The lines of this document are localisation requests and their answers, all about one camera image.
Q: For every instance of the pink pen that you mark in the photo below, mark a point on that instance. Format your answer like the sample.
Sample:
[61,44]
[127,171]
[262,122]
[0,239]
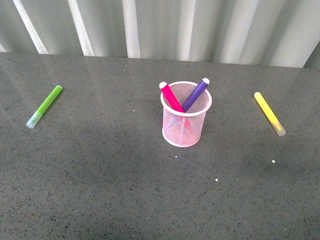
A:
[171,98]

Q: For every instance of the purple pen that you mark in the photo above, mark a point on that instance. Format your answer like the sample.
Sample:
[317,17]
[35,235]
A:
[202,85]

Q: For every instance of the pink mesh pen cup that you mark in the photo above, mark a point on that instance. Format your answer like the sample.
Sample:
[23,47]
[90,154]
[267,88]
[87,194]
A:
[184,129]

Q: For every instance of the yellow pen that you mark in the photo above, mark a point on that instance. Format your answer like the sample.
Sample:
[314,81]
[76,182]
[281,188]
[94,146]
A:
[269,114]

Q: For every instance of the green pen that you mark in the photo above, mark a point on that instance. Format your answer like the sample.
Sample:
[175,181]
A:
[43,107]

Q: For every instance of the white pleated curtain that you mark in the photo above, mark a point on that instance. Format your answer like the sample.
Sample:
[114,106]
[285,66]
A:
[282,33]

